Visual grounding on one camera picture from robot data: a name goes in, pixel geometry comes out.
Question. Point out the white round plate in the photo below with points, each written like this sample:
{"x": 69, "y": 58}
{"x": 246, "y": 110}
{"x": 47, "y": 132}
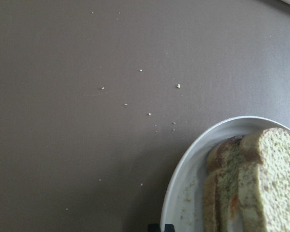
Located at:
{"x": 183, "y": 204}

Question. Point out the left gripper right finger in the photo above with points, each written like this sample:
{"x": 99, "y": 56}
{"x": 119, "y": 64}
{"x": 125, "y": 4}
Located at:
{"x": 168, "y": 228}

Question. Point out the bread slice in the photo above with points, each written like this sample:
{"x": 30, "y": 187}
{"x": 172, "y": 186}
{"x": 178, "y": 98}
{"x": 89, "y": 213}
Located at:
{"x": 220, "y": 195}
{"x": 264, "y": 181}

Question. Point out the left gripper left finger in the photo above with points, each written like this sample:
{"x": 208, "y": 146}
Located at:
{"x": 153, "y": 228}

